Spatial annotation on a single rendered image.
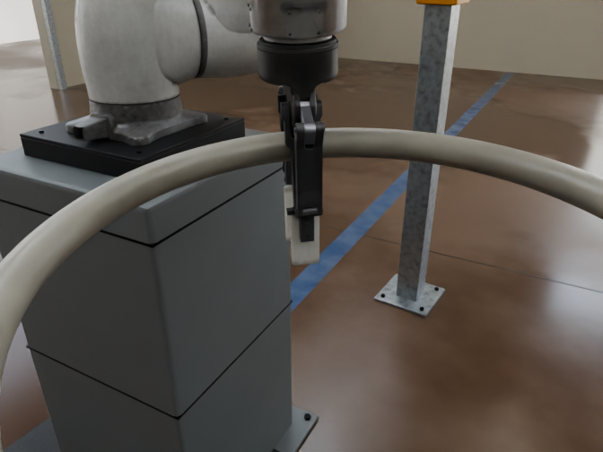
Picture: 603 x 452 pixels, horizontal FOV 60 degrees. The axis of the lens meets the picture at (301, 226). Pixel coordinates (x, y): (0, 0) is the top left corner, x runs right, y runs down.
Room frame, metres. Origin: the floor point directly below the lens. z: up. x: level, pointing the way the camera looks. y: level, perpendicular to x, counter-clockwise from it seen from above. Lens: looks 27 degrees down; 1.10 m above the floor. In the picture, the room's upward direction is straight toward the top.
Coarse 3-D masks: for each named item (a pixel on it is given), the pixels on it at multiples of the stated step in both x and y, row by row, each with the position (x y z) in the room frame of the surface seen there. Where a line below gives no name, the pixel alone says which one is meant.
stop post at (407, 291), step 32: (416, 0) 1.59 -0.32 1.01; (448, 0) 1.54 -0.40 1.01; (448, 32) 1.55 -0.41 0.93; (448, 64) 1.58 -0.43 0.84; (416, 96) 1.59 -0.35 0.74; (448, 96) 1.61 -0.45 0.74; (416, 128) 1.58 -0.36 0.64; (416, 192) 1.57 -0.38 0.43; (416, 224) 1.57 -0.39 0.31; (416, 256) 1.56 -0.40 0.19; (384, 288) 1.64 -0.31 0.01; (416, 288) 1.55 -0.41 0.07
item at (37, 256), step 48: (240, 144) 0.48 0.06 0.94; (336, 144) 0.50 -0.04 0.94; (384, 144) 0.49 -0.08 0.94; (432, 144) 0.48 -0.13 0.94; (480, 144) 0.47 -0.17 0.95; (96, 192) 0.38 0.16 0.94; (144, 192) 0.41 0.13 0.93; (576, 192) 0.39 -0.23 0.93; (48, 240) 0.31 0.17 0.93; (0, 288) 0.26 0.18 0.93; (0, 336) 0.23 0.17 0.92; (0, 384) 0.20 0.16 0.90
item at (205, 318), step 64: (0, 192) 0.81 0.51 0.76; (64, 192) 0.73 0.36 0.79; (192, 192) 0.73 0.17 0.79; (256, 192) 0.88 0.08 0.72; (128, 256) 0.67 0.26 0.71; (192, 256) 0.72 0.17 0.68; (256, 256) 0.87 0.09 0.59; (64, 320) 0.77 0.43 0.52; (128, 320) 0.68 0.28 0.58; (192, 320) 0.70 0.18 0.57; (256, 320) 0.86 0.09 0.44; (64, 384) 0.79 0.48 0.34; (128, 384) 0.70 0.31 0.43; (192, 384) 0.68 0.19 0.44; (256, 384) 0.85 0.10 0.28; (64, 448) 0.82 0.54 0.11; (128, 448) 0.72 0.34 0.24; (192, 448) 0.67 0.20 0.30; (256, 448) 0.84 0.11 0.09
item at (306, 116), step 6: (300, 102) 0.47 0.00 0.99; (306, 102) 0.47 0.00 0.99; (306, 108) 0.47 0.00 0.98; (306, 114) 0.46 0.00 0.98; (306, 120) 0.45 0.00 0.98; (312, 120) 0.45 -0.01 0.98; (306, 126) 0.44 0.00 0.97; (312, 126) 0.44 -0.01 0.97; (306, 132) 0.44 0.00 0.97; (312, 132) 0.44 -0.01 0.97; (306, 138) 0.44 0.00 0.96; (312, 138) 0.44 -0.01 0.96
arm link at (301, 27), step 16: (256, 0) 0.47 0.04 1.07; (272, 0) 0.46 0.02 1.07; (288, 0) 0.46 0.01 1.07; (304, 0) 0.46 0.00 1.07; (320, 0) 0.46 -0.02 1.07; (336, 0) 0.47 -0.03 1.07; (256, 16) 0.47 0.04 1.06; (272, 16) 0.46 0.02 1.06; (288, 16) 0.46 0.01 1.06; (304, 16) 0.46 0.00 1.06; (320, 16) 0.46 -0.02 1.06; (336, 16) 0.47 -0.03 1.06; (256, 32) 0.48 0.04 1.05; (272, 32) 0.46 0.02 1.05; (288, 32) 0.46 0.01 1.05; (304, 32) 0.46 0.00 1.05; (320, 32) 0.46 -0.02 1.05; (336, 32) 0.48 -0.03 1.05
